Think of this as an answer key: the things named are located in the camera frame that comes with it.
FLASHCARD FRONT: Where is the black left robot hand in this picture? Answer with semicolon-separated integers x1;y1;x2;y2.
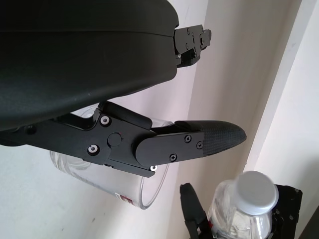
0;0;247;179

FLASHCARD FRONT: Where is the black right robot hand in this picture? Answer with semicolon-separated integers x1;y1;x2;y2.
179;182;304;239

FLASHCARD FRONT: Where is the clear plastic water bottle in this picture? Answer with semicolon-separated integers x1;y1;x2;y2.
206;170;280;239

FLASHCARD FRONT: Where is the clear glass cup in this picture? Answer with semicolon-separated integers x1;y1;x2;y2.
49;106;175;211

